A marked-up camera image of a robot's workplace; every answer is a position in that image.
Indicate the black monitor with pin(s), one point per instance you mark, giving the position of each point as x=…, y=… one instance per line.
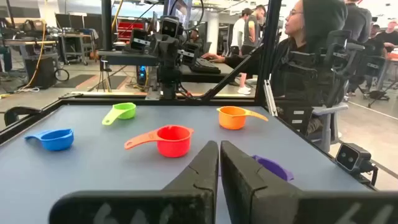
x=63, y=20
x=91, y=22

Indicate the red measuring cup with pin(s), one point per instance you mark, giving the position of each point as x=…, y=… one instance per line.
x=172, y=143

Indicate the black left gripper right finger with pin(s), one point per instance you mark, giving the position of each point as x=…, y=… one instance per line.
x=255, y=199

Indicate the red parts bins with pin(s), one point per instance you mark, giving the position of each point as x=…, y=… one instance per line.
x=127, y=26

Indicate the black aluminium table frame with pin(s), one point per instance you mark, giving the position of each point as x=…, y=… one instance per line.
x=124, y=101

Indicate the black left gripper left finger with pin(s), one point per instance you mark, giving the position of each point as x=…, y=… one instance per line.
x=186, y=202

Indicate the purple measuring cup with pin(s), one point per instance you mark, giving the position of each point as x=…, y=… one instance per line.
x=275, y=168

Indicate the orange measuring cup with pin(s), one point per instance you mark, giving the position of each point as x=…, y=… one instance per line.
x=231, y=119

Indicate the black cabinet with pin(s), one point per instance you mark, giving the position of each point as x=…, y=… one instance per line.
x=40, y=73

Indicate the green measuring cup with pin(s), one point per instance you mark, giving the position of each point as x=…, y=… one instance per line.
x=124, y=112

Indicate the person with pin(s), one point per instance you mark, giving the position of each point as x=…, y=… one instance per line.
x=253, y=31
x=377, y=39
x=238, y=34
x=390, y=35
x=320, y=18
x=357, y=18

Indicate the black floor mat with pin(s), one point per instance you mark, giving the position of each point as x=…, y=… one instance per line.
x=73, y=81

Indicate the metal cart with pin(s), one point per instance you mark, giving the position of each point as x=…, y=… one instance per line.
x=74, y=37

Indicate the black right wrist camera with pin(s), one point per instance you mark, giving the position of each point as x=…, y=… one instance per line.
x=169, y=26

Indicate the grey office chair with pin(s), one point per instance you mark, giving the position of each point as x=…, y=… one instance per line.
x=326, y=130

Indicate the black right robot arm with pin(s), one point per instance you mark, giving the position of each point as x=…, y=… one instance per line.
x=169, y=81

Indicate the computer keyboard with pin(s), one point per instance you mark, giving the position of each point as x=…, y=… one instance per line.
x=205, y=66

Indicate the black table-level camera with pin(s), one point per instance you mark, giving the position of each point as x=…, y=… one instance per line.
x=349, y=157

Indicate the computer desk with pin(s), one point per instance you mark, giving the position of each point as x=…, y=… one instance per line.
x=124, y=58

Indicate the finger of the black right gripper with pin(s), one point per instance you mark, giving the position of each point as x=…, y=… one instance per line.
x=174, y=48
x=163, y=48

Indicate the computer tower blue light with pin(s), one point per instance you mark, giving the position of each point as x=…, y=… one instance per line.
x=142, y=73

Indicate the blue measuring cup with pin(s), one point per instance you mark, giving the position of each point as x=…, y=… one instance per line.
x=56, y=141

